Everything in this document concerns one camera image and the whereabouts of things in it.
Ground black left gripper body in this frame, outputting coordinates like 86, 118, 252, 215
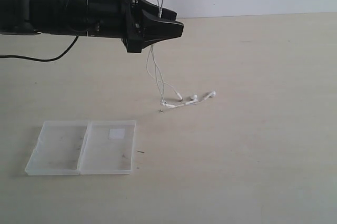
87, 0, 143, 53

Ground white wired earphones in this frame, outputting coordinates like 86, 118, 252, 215
146, 0, 217, 109

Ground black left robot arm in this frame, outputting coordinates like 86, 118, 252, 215
1, 0, 184, 53

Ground clear plastic storage case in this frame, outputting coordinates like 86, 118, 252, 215
25, 120, 136, 176

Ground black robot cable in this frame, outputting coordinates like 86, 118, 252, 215
0, 35, 80, 63

